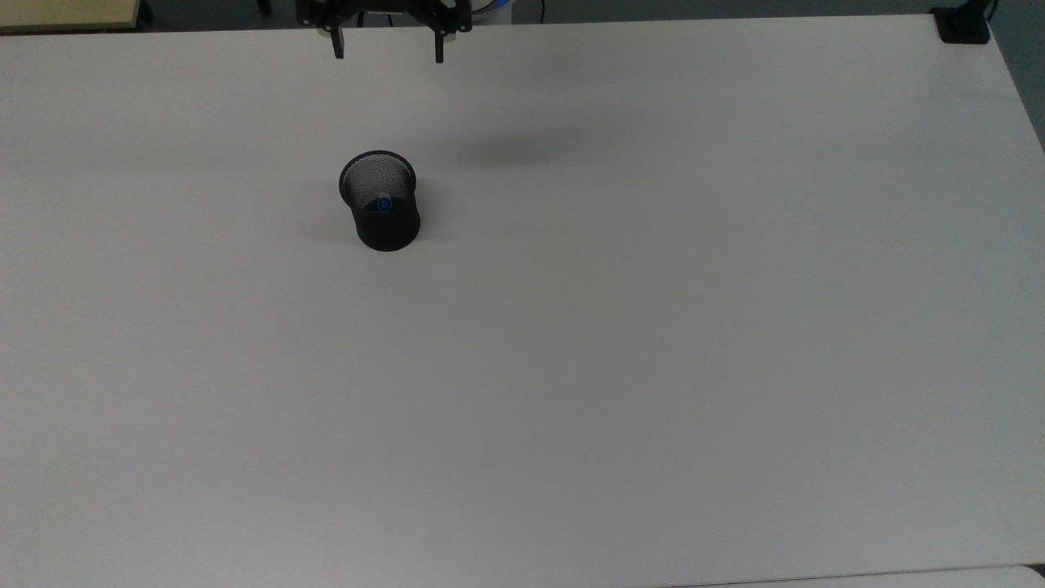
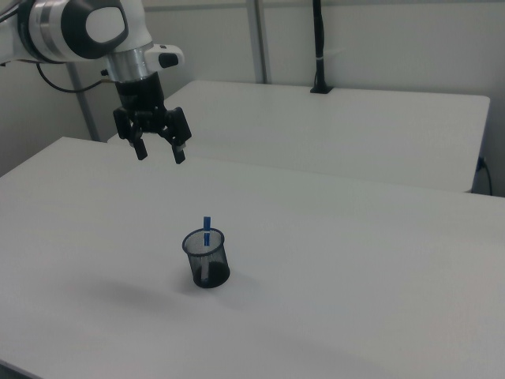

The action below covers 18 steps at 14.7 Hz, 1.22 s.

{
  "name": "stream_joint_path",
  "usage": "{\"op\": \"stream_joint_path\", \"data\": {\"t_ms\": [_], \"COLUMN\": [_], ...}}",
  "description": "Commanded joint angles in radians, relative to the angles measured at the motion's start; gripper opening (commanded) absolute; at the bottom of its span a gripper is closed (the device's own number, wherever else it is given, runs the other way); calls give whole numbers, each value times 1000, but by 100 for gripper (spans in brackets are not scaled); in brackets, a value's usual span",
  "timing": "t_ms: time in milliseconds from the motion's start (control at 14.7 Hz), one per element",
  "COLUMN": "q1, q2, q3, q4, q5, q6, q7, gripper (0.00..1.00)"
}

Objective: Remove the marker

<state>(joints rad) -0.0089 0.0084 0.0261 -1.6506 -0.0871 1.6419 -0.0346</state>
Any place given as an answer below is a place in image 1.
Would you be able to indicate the light wooden side table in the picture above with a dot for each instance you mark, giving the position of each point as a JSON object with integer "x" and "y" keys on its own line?
{"x": 65, "y": 13}

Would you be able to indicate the blue capped white marker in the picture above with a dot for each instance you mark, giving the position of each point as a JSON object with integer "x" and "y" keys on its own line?
{"x": 384, "y": 203}

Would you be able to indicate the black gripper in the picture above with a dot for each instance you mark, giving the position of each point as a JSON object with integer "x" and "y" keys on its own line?
{"x": 384, "y": 6}

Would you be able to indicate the black mesh pen cup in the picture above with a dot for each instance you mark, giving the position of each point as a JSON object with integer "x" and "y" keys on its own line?
{"x": 390, "y": 230}

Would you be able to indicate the black table clamp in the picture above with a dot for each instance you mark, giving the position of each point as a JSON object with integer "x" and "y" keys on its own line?
{"x": 962, "y": 26}

